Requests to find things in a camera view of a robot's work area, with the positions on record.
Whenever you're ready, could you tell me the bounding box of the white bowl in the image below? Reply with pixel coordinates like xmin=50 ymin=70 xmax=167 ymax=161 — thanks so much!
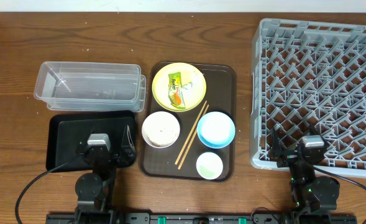
xmin=142 ymin=111 xmax=180 ymax=149

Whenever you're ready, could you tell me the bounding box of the light blue bowl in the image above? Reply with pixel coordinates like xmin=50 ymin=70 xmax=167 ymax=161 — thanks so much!
xmin=196 ymin=111 xmax=236 ymax=149

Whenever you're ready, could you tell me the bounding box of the small white green cup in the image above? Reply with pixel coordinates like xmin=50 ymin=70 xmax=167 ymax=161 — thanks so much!
xmin=196 ymin=152 xmax=224 ymax=180

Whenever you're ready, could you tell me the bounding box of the green snack wrapper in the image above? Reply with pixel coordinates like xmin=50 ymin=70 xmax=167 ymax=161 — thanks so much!
xmin=168 ymin=72 xmax=186 ymax=109

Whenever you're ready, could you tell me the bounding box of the white tissue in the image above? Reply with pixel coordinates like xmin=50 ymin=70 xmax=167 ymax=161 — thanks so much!
xmin=181 ymin=72 xmax=203 ymax=98

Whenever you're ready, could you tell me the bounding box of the pile of rice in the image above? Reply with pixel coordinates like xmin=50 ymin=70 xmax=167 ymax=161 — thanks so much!
xmin=147 ymin=126 xmax=178 ymax=147

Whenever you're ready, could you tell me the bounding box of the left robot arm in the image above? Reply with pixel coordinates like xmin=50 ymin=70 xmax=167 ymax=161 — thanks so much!
xmin=73 ymin=125 xmax=137 ymax=223

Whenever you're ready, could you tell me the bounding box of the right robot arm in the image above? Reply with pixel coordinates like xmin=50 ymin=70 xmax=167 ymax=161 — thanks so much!
xmin=269 ymin=126 xmax=340 ymax=223

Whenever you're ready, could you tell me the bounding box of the grey plastic dishwasher rack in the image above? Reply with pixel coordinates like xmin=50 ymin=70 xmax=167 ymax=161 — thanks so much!
xmin=249 ymin=19 xmax=366 ymax=179

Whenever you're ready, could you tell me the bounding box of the black plastic tray bin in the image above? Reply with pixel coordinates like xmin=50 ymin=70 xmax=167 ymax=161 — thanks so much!
xmin=45 ymin=111 xmax=136 ymax=172

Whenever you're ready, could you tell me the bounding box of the dark brown serving tray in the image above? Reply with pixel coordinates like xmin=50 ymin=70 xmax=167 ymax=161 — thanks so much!
xmin=138 ymin=63 xmax=236 ymax=182

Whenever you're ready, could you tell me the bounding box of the wooden chopstick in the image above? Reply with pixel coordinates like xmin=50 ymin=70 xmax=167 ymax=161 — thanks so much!
xmin=175 ymin=100 xmax=207 ymax=165
xmin=177 ymin=102 xmax=209 ymax=170

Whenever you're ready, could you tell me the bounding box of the clear plastic bin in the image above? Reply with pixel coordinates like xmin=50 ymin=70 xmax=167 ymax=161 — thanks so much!
xmin=34 ymin=62 xmax=146 ymax=113

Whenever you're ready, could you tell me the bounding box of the yellow round plate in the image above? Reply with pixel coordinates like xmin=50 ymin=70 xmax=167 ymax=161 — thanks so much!
xmin=152 ymin=62 xmax=207 ymax=112

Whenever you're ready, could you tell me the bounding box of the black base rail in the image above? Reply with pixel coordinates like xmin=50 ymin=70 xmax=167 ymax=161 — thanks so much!
xmin=45 ymin=213 xmax=357 ymax=224

